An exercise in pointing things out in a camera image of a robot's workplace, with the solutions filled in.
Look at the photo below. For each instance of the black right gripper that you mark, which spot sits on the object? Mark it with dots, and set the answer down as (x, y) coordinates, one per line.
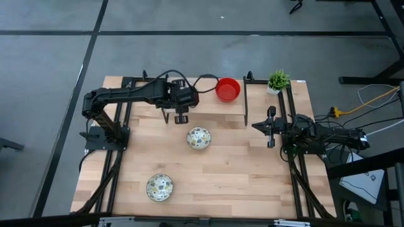
(276, 126)

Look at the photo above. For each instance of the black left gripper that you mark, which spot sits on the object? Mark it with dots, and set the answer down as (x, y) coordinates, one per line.
(186, 97)

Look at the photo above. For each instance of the yellow bowl speckled white inside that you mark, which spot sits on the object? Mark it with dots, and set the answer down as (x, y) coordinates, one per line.
(198, 138)
(159, 187)

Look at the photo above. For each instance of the red plastic bowl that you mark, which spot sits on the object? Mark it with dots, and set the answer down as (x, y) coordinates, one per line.
(228, 89)

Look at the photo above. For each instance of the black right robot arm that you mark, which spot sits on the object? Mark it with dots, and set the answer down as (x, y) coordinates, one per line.
(331, 135)

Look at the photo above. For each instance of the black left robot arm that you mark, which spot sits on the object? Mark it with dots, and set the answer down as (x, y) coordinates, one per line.
(126, 93)

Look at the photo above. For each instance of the wooden shelf with black legs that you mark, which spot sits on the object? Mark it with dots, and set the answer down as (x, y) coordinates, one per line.
(214, 108)

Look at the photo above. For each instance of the green plant in white pot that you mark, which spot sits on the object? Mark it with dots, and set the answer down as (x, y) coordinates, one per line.
(278, 80)

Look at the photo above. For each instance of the yellow power strip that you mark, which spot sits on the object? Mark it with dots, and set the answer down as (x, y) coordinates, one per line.
(337, 112)

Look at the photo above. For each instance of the black stand beam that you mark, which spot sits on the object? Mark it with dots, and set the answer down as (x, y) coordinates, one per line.
(360, 167)

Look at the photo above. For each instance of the white paper box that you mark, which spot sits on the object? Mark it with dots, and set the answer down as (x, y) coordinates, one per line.
(363, 189)

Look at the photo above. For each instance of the black furniture foot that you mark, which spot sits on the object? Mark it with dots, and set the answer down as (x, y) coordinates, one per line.
(9, 145)

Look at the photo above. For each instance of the black rig crossbar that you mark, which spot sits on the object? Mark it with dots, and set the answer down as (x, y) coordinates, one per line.
(47, 220)

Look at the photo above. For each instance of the silver metal bracket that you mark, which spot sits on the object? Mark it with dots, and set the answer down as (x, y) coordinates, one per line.
(290, 223)
(113, 220)

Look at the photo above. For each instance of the black desk frame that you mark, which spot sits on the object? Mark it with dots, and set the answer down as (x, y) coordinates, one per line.
(356, 80)

